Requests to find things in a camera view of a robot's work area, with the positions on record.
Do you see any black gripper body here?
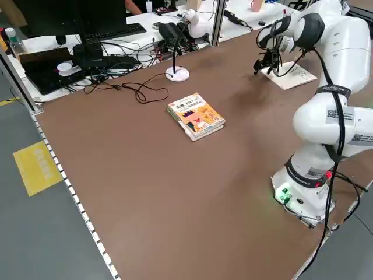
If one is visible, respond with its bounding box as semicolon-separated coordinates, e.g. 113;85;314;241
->
260;48;283;62

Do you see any lined paper notebook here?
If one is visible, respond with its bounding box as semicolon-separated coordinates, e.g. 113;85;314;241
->
263;60;318;90

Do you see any orange illustrated book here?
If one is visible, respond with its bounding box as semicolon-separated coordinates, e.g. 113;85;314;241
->
167;92;227;138

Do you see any black finned power supply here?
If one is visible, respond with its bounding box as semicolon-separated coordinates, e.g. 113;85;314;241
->
158;22;187;40

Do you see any white book with green spine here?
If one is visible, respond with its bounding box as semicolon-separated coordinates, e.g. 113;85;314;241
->
167;107;226;142

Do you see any person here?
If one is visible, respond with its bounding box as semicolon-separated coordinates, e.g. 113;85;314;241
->
124;0;154;15

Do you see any black keyboard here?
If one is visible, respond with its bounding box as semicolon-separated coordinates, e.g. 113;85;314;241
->
65;22;147;41

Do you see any white tape dispenser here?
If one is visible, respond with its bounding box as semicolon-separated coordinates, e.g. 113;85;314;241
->
56;61;82;78

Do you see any black monitor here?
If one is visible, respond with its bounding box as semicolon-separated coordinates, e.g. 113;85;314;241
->
17;0;128;69

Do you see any black laptop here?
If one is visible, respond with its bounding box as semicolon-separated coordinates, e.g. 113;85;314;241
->
19;47;86;96

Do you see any white toothed edge strip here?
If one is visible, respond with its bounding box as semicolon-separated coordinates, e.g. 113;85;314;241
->
30;112;121;280

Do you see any yellow floor sign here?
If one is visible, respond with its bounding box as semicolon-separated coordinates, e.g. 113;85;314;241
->
12;141;64;197

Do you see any bottle with white cap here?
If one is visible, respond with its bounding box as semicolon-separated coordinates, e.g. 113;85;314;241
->
3;27;24;56

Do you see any aluminium frame rail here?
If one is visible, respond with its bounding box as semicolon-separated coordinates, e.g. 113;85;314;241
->
0;46;45;114
209;0;227;47

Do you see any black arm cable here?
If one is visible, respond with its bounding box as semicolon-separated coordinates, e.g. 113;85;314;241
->
291;48;368;280

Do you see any black cable bundle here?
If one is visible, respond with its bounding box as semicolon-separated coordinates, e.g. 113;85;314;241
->
87;39;164;85

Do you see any black lamp cable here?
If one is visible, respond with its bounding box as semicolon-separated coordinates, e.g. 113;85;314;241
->
84;72;175;104

